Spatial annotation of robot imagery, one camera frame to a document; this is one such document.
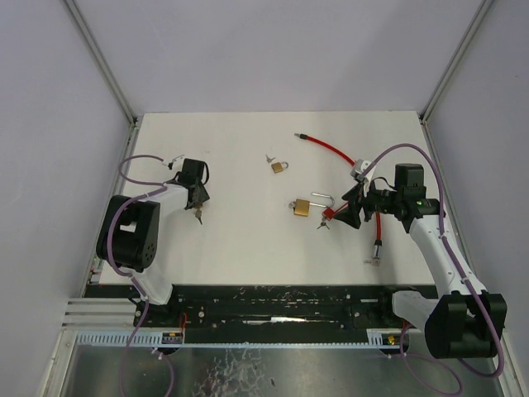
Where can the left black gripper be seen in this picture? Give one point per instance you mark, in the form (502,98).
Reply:
(198,194)

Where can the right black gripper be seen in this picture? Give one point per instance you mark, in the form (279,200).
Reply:
(359,205)

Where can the small brass padlock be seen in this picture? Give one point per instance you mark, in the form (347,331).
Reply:
(198,213)
(279,166)

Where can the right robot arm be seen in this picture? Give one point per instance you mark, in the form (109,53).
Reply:
(465,321)

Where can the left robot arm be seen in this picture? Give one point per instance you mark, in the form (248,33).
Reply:
(128,238)

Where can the open small brass padlock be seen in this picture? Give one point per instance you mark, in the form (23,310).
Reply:
(198,213)

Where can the large brass padlock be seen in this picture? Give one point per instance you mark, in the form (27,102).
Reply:
(301,207)

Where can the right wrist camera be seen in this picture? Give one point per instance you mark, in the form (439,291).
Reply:
(362,173)

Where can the red cable lock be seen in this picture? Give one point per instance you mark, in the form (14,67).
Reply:
(378,243)

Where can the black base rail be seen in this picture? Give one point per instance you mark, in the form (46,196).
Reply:
(281,314)

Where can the left aluminium frame post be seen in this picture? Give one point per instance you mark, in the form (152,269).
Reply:
(94,49)

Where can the aluminium frame post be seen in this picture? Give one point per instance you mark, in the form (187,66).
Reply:
(457,57)
(94,49)

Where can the right aluminium frame post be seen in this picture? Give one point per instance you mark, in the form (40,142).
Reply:
(457,57)

